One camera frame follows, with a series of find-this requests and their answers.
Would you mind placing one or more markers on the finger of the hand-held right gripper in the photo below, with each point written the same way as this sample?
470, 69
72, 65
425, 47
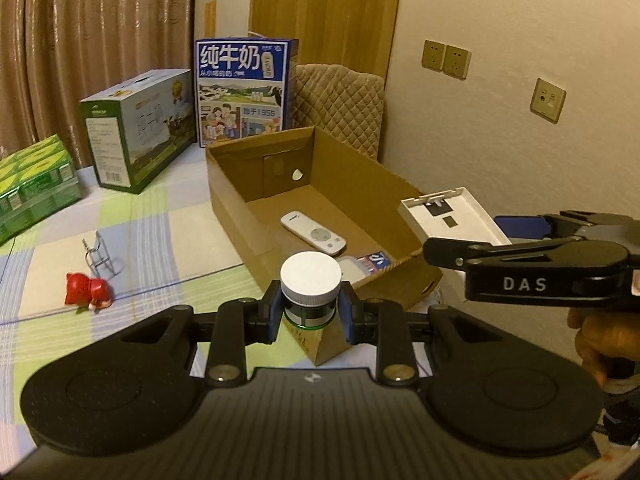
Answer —
525, 227
520, 280

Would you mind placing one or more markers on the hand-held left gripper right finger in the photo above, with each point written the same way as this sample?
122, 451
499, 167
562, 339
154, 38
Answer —
346, 316

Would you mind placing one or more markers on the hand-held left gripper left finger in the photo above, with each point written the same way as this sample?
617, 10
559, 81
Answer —
272, 310

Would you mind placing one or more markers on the clear plastic cup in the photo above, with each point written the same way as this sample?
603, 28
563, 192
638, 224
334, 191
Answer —
351, 271

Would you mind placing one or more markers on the white lid jar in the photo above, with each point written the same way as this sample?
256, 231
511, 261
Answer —
310, 275

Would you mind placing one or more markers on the white plastic box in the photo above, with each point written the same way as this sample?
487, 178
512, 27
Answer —
450, 210

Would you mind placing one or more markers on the white remote control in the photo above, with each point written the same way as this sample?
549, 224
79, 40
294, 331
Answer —
312, 232

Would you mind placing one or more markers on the cardboard box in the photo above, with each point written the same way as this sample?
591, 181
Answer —
340, 195

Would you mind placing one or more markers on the person's right hand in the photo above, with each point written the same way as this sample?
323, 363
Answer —
590, 345

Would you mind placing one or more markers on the checked bed sheet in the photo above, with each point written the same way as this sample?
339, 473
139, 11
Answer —
170, 240

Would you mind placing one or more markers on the red toy figure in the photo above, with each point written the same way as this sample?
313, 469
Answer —
89, 291

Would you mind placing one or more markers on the beige quilted chair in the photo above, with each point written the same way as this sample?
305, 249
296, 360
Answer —
340, 105

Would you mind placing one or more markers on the blue milk carton case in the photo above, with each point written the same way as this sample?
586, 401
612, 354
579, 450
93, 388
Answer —
242, 95

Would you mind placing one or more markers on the white and green carton case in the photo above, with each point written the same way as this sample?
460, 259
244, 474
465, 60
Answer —
140, 130

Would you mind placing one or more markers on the green drink carton pack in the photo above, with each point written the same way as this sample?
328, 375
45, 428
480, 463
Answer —
35, 185

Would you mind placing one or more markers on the wooden door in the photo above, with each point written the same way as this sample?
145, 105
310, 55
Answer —
325, 10

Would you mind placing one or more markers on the pale wooden strip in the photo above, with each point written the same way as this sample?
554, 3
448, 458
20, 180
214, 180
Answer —
210, 21

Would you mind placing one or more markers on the brown curtain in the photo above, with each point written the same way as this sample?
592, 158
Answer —
95, 30

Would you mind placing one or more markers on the beige wall data outlet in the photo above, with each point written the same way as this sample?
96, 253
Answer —
548, 100

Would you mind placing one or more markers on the beige wall socket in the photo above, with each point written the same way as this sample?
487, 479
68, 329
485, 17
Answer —
433, 54
457, 61

